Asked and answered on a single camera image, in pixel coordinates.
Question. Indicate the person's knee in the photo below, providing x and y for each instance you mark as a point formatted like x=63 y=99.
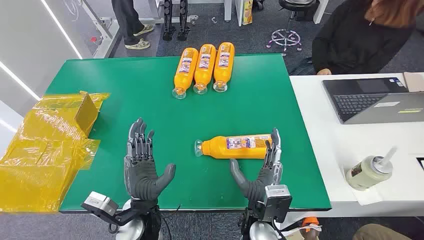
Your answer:
x=377 y=233

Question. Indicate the white metal frame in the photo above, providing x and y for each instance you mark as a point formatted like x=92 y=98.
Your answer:
x=107 y=39

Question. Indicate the black robot legs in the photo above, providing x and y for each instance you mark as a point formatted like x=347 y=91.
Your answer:
x=168 y=20

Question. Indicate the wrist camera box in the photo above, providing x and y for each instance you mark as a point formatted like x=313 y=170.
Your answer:
x=277 y=202
x=99 y=202

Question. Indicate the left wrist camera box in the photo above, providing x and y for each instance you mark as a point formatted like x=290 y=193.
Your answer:
x=99 y=202

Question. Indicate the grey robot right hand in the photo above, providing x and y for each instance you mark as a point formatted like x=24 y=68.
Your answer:
x=256 y=188

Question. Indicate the seated person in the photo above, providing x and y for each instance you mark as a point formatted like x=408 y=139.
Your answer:
x=351 y=39

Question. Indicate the white desk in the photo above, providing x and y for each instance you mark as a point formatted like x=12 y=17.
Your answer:
x=331 y=149

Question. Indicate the black flat device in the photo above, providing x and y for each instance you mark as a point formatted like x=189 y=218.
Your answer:
x=421 y=164

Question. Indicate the green table mat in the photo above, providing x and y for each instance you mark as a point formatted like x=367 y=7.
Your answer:
x=198 y=116

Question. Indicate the orange and white tool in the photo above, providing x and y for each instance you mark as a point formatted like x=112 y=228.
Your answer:
x=309 y=221

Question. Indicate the drink cup with straw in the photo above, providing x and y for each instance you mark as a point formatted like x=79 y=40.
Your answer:
x=364 y=172

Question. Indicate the yellow printed carton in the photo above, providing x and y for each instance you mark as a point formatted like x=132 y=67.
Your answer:
x=247 y=13

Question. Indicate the white paper napkin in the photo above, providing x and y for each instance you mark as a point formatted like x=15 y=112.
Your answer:
x=367 y=196

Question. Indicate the orange bottle with label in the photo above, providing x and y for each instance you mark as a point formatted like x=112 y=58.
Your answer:
x=218 y=147
x=184 y=78
x=223 y=73
x=203 y=74

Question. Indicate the standing person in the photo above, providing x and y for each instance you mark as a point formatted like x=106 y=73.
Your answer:
x=127 y=20

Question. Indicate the yellow film wrapped cardboard box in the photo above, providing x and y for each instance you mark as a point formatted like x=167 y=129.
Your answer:
x=39 y=159

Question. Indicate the black stool with chrome base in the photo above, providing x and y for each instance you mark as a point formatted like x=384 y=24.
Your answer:
x=296 y=5

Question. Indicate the dark grey open laptop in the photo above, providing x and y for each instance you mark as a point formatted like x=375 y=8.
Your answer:
x=361 y=102

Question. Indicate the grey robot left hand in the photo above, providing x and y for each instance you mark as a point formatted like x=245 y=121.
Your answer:
x=140 y=179

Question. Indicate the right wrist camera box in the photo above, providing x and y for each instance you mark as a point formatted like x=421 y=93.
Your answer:
x=277 y=202

